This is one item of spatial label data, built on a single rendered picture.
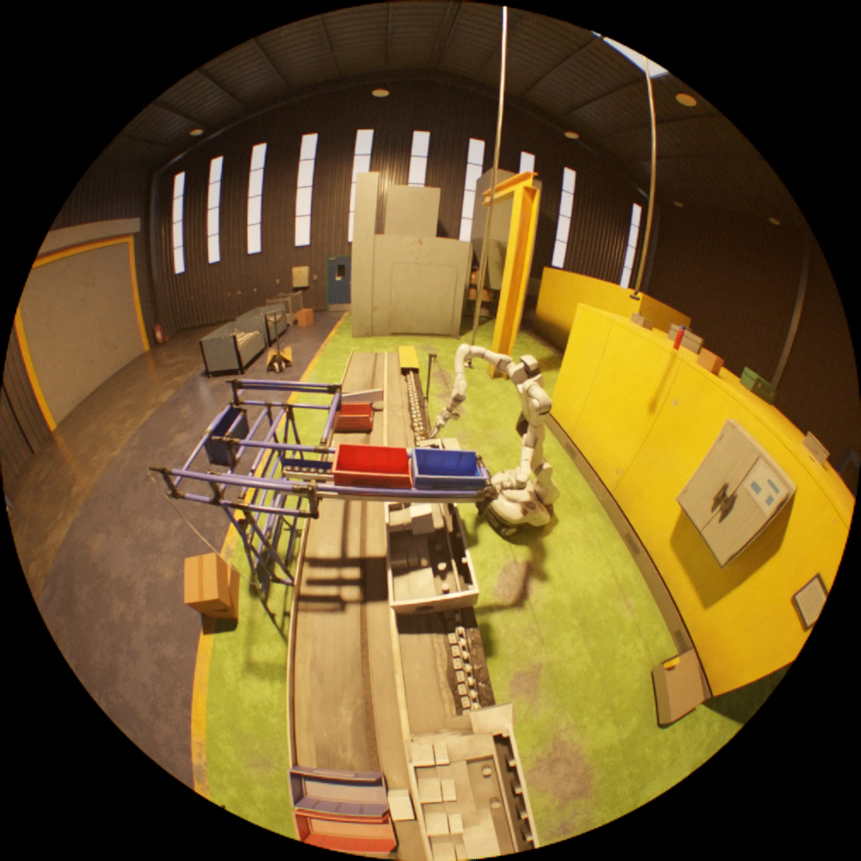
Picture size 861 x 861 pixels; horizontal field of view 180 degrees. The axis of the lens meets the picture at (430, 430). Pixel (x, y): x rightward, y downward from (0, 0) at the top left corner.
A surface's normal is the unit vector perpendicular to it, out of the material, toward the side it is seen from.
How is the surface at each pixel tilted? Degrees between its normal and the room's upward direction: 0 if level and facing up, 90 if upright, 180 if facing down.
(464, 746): 10
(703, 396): 90
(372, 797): 0
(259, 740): 0
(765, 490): 90
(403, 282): 90
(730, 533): 90
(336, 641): 0
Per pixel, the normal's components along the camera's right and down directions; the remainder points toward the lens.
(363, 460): 0.14, 0.56
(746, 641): -0.99, 0.01
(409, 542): -0.08, -0.80
